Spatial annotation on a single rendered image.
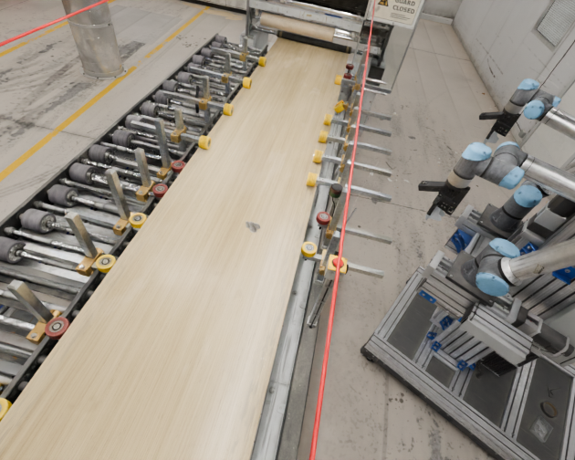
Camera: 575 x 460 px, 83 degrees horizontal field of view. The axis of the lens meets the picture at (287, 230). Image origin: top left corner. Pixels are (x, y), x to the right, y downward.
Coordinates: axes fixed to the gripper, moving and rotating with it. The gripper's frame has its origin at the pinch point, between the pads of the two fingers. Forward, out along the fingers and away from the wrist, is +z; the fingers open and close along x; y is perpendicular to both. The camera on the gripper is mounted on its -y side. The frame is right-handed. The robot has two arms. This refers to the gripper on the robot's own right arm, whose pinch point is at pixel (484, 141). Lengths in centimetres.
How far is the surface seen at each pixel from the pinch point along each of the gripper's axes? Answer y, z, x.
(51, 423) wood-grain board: -55, 42, -221
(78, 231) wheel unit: -108, 26, -178
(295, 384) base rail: -4, 62, -152
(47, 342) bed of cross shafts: -86, 48, -210
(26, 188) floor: -287, 131, -164
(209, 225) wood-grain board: -85, 42, -128
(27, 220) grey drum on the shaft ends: -153, 48, -187
